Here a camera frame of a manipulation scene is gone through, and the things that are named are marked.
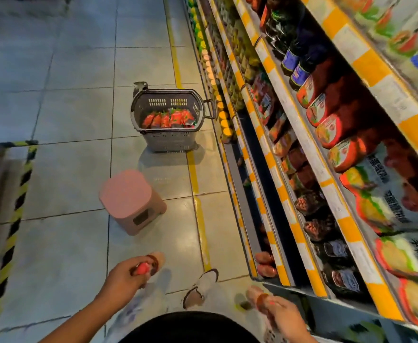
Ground red tin with picture label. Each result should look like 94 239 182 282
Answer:
306 80 359 128
328 128 388 174
315 103 374 150
296 59 342 109

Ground person's white shoe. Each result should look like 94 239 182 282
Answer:
182 268 220 310

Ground row of pale packets red print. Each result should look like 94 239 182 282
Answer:
332 0 418 104

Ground row of dark food packets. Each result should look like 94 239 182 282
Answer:
294 191 372 302

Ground row of yellow lid jars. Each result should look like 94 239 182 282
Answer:
187 0 235 145

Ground person's black shirt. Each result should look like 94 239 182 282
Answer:
119 311 262 343

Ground person's left hand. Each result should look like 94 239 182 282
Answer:
96 256 156 312

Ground row of red brown packets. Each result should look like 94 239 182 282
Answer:
250 73 318 191

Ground person's light jeans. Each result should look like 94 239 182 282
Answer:
103 273 268 343

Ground pink sausage on shelf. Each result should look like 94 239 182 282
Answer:
255 251 276 266
257 264 278 278

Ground row of dark bottles blue labels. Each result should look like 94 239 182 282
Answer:
264 0 332 91

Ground shop shelf unit yellow strips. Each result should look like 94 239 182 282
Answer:
182 0 418 343

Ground person's right hand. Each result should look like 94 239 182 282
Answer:
262 296 314 343

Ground black yellow striped floor tape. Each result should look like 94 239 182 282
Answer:
0 140 39 343

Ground pink sausage with red band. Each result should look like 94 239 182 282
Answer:
134 251 166 277
246 285 278 315

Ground grey plastic shopping basket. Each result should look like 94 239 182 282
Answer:
130 81 217 153

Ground pile of red snack packets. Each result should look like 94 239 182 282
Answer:
141 108 197 130

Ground person's left forearm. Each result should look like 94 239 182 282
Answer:
39 292 118 343

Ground pink plastic stool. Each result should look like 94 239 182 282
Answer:
99 169 167 236

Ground row of glass jars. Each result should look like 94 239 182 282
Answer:
209 0 261 112

